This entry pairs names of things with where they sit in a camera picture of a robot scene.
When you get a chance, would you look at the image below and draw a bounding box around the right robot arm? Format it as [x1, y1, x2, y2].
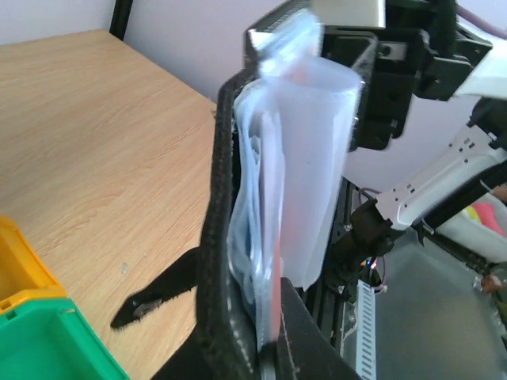
[324, 1, 506, 277]

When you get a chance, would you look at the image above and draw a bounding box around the white slotted cable duct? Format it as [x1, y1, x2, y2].
[355, 280, 376, 380]

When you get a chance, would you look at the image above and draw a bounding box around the green bin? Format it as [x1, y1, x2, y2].
[1, 298, 128, 380]

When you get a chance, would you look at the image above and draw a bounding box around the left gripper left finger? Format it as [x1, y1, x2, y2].
[110, 247, 201, 331]

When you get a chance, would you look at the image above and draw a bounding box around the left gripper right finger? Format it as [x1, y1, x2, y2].
[276, 278, 360, 380]

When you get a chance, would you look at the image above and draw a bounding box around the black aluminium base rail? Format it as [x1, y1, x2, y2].
[303, 180, 368, 352]

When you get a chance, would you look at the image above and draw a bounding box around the yellow bin far right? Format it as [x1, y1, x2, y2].
[1, 216, 67, 315]

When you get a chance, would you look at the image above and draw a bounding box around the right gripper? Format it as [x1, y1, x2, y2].
[322, 26, 493, 150]

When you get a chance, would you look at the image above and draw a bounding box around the black leather card holder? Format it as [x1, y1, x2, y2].
[109, 7, 364, 380]

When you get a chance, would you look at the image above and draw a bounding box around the left black frame post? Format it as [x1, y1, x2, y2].
[109, 0, 134, 41]

